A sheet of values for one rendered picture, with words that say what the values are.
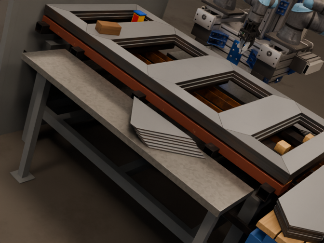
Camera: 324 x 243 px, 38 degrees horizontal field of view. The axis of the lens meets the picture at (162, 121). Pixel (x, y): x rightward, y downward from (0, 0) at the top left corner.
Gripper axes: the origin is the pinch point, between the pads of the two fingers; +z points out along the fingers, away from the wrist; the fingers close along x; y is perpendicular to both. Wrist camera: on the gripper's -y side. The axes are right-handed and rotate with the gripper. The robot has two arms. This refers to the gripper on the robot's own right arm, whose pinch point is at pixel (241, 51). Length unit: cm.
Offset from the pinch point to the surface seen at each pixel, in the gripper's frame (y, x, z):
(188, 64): 46.2, -4.3, 5.7
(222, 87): 2.7, -0.9, 24.3
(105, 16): 46, -69, 9
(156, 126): 101, 24, 13
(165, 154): 108, 37, 17
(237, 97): 2.8, 11.1, 24.3
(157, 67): 71, -6, 6
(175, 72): 63, 0, 6
